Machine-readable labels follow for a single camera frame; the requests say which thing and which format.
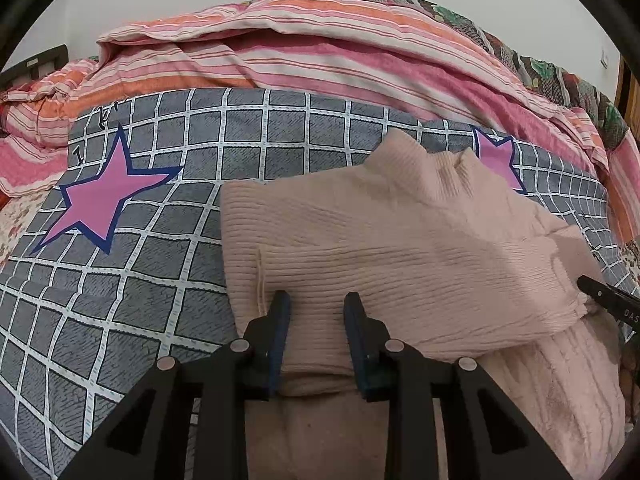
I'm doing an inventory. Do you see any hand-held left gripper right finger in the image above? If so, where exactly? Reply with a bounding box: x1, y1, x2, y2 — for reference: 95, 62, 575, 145
343, 291, 576, 480

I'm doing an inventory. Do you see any pink ribbed knit sweater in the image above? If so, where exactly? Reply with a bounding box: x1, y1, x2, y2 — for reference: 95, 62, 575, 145
219, 127, 628, 480

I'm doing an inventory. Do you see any dark bed headboard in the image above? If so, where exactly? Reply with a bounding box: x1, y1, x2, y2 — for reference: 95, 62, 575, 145
0, 44, 70, 92

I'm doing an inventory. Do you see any floral bed sheet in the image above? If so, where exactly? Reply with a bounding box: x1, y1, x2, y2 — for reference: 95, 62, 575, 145
0, 195, 57, 272

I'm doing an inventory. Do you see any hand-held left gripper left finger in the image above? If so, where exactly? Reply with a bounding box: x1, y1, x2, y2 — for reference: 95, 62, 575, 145
60, 290, 292, 480

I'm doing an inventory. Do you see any grey checked star bedsheet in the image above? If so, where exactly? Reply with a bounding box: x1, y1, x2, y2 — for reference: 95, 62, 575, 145
0, 87, 623, 463

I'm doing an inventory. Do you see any wooden door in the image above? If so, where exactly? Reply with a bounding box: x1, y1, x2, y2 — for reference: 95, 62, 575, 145
617, 55, 640, 137

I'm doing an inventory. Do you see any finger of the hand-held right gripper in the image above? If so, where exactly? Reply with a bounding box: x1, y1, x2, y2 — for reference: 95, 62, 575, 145
576, 274, 640, 334

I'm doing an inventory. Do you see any pink orange striped quilt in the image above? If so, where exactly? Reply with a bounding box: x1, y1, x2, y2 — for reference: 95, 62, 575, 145
0, 0, 640, 243

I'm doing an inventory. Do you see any floral patchwork blanket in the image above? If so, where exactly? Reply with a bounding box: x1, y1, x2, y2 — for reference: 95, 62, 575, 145
345, 0, 632, 151

